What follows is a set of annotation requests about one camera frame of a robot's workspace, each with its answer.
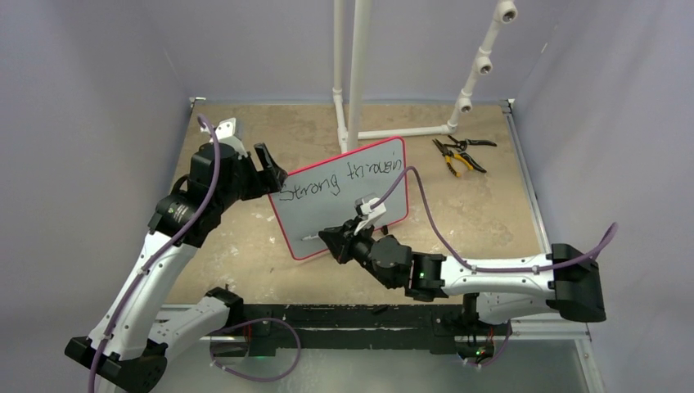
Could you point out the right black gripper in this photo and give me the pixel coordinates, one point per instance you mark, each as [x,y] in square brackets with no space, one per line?
[341,240]

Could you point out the yellow-handled pliers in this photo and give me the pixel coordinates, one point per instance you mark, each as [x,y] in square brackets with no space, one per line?
[450,155]

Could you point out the white PVC pipe frame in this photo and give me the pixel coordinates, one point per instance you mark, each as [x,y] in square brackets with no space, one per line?
[429,53]

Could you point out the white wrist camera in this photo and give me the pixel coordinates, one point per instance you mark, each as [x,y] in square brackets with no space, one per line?
[229,132]
[369,210]

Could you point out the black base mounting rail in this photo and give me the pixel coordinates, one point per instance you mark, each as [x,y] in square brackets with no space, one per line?
[438,329]

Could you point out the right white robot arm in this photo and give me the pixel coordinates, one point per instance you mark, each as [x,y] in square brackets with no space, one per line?
[565,280]

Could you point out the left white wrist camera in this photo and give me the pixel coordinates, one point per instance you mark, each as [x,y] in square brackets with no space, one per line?
[229,132]

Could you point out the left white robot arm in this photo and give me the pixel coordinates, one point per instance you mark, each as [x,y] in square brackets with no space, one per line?
[128,350]

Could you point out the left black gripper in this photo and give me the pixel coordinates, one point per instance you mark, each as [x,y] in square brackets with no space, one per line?
[264,181]

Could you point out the red-framed whiteboard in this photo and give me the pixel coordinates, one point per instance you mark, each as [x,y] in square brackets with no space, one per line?
[323,194]

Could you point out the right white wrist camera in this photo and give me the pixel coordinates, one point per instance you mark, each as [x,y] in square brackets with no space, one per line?
[369,210]

